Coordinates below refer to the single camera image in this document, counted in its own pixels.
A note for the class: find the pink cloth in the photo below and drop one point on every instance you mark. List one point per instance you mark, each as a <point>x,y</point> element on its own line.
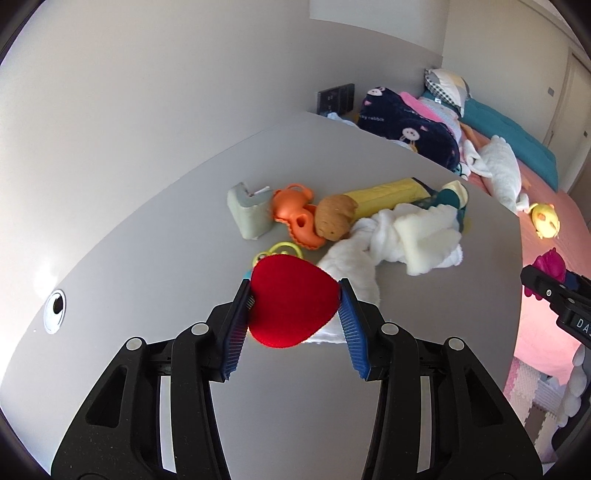
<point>422,104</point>

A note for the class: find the grey-green foam block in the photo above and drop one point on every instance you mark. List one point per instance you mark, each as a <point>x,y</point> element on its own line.
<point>249,217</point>

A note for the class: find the dark wall socket panel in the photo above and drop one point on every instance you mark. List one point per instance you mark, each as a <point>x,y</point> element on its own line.
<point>335,98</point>

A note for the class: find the yellow duck plush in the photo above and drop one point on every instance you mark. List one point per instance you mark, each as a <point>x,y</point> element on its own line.
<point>545,220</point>

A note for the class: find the red heart plush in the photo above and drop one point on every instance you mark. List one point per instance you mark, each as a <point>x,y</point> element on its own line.
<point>291,304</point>

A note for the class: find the navy printed blanket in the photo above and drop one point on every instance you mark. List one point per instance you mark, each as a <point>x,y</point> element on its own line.
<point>401,124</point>

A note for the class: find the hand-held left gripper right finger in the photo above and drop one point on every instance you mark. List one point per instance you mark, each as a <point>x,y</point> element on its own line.
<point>353,332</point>

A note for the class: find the white fluffy cloth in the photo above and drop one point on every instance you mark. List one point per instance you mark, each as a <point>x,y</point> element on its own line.
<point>355,258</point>

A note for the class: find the patchwork pillow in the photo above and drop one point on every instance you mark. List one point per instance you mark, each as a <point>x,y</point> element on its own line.
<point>445,83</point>

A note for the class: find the teal and cream cloth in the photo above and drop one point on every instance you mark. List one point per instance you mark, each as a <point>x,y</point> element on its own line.
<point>448,197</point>

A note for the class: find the brown plush toy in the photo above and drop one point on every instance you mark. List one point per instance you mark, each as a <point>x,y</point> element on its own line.
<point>332,217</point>

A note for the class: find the white and blue cloth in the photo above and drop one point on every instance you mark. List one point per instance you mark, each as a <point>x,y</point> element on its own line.
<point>341,118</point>

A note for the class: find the bed with pink sheet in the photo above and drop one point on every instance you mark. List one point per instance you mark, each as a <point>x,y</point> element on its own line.
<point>575,221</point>

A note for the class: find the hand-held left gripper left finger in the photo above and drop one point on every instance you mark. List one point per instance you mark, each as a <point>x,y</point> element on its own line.
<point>238,332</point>

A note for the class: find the white goose plush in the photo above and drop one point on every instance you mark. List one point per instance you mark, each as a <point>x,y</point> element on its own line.
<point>501,166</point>

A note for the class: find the white cloud-shaped cushion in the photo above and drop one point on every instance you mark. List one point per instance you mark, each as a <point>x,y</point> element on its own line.
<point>575,392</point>

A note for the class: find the teal pillow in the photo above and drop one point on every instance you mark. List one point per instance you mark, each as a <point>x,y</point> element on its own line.
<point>508,134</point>

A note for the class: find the orange teether toy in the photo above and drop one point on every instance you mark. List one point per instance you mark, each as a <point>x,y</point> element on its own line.
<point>295,214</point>

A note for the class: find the pastel foam floor mat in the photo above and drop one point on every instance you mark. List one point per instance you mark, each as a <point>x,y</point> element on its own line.
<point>526,392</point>

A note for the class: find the magenta toy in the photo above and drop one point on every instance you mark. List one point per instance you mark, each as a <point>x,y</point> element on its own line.
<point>549,265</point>

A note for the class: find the long yellow plush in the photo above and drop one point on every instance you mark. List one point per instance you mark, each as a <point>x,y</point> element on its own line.
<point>388,196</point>

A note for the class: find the cream folded cloth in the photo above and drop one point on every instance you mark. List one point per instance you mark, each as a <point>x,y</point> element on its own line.
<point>429,240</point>

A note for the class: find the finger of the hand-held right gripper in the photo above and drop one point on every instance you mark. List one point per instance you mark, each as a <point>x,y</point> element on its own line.
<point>545,287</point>

